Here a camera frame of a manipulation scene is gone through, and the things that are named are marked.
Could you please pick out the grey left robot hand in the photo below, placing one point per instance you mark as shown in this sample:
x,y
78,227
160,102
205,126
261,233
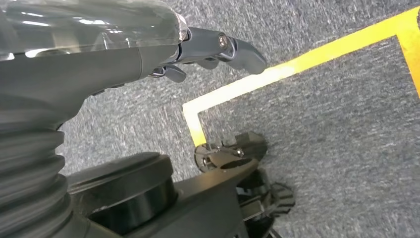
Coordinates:
x,y
65,72

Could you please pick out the yellow floor tape square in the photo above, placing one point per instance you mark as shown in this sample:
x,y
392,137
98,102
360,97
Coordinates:
x,y
295,62

